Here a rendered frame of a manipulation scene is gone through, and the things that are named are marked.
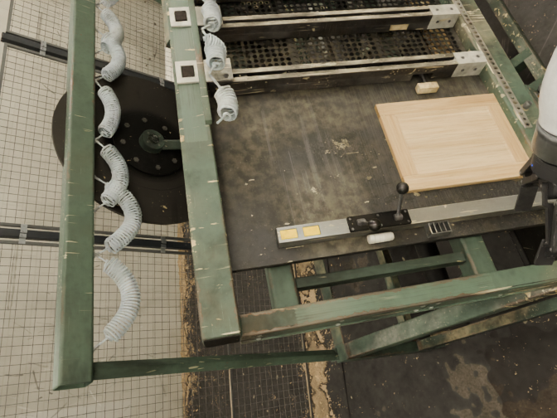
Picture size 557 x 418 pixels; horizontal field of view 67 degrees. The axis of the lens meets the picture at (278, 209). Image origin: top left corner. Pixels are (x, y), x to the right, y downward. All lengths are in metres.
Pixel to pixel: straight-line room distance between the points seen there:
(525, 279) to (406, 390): 1.85
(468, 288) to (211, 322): 0.74
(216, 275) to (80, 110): 1.04
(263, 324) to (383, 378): 2.18
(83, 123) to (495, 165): 1.56
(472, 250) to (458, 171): 0.27
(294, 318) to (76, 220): 0.87
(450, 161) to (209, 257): 0.90
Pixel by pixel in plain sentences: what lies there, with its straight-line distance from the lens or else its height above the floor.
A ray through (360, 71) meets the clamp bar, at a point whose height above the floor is 1.37.
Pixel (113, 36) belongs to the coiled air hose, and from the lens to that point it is 2.27.
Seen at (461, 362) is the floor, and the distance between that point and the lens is 2.89.
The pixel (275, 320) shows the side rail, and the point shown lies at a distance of 1.16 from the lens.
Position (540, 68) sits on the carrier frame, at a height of 0.18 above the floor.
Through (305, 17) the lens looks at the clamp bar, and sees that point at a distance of 1.84.
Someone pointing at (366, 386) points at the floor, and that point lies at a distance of 3.38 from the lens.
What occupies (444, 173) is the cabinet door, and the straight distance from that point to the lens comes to 1.55.
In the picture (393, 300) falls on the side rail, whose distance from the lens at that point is 1.25.
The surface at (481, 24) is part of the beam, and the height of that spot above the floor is 0.83.
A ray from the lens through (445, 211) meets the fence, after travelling 1.44.
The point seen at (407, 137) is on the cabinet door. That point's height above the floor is 1.25.
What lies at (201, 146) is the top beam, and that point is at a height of 1.92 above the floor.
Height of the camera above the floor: 2.46
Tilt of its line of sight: 36 degrees down
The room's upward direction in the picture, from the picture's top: 81 degrees counter-clockwise
